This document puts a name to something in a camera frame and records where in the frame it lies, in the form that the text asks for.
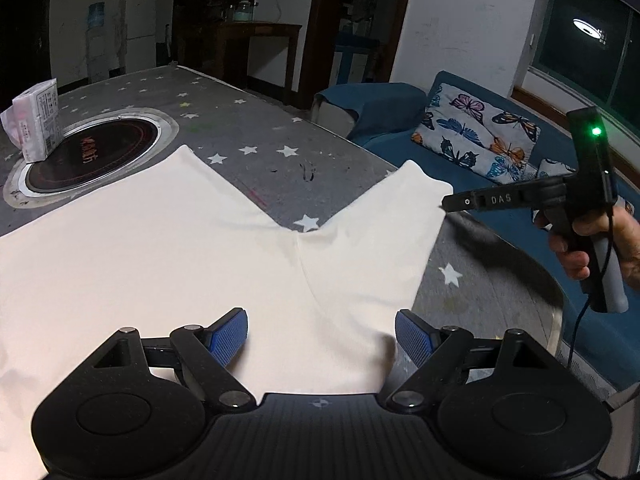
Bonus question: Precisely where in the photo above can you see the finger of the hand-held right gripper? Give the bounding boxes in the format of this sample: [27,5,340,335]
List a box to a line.
[439,186,535,213]

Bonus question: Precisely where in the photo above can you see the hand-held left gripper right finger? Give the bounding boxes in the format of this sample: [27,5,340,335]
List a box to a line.
[384,310,551,411]

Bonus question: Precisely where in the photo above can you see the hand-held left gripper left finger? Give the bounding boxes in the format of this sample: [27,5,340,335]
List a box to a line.
[90,307,257,411]

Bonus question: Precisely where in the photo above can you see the cream shorts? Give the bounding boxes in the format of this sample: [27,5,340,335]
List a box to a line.
[0,145,454,480]

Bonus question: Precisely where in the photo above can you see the person's right hand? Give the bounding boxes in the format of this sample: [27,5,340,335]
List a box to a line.
[533,204,640,291]

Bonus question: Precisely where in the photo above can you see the small butterfly print pillow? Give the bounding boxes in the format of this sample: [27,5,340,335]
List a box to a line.
[536,158,577,182]

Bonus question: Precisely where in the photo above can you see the large butterfly print pillow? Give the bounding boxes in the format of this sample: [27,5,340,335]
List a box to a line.
[411,82,542,185]

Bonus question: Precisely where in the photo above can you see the dark window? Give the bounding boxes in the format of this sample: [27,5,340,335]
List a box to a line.
[529,0,640,122]

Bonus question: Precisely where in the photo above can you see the blue sofa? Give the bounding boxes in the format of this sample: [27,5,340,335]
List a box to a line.
[312,71,640,393]

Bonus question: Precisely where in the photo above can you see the round black induction cooker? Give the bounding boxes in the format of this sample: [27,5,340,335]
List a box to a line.
[4,107,180,209]

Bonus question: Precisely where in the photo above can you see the wooden side table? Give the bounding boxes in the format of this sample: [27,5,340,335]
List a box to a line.
[216,21,304,107]

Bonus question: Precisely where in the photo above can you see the white tissue pack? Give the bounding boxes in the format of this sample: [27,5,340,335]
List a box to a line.
[0,78,64,163]

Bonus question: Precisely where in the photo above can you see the white refrigerator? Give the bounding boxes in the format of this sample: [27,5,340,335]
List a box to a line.
[123,0,159,74]

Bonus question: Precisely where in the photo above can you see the white water dispenser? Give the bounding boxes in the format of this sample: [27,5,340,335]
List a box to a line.
[85,2,109,82]

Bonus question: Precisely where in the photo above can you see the dark wooden cabinet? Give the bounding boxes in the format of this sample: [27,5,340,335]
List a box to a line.
[171,0,261,67]

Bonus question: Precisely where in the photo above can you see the dark wooden door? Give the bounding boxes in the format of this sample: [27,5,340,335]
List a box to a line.
[0,0,54,97]

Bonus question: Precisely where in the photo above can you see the black cable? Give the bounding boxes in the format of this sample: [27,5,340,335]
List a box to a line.
[566,212,617,373]

